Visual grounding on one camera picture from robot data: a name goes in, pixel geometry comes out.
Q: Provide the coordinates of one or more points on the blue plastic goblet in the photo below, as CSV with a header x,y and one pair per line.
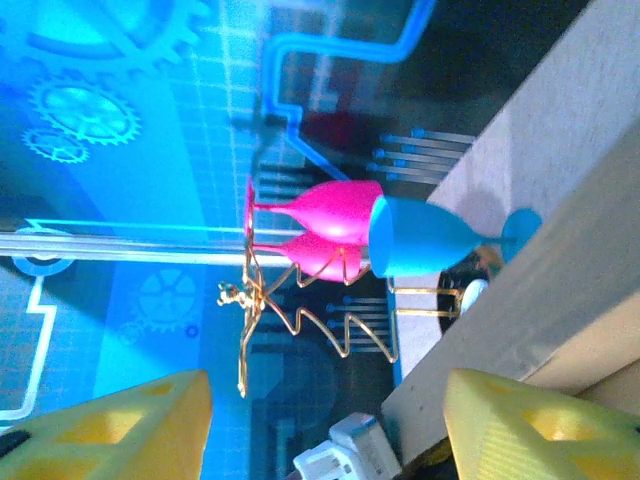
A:
x,y
425,235

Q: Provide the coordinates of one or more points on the cork wrapped white cylinder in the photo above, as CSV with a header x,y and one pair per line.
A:
x,y
474,292

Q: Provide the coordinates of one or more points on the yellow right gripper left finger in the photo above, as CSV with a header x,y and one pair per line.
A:
x,y
110,435

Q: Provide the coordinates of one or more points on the brown cardboard box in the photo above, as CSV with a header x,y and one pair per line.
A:
x,y
550,200

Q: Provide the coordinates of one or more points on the pink plastic goblet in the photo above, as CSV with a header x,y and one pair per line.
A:
x,y
320,262
340,210

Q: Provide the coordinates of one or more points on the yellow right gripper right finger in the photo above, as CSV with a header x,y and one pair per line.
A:
x,y
540,435

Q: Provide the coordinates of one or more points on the white power adapter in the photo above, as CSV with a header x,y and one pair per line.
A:
x,y
360,445

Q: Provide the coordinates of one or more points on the blue printed backdrop banner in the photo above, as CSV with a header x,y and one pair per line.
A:
x,y
100,200

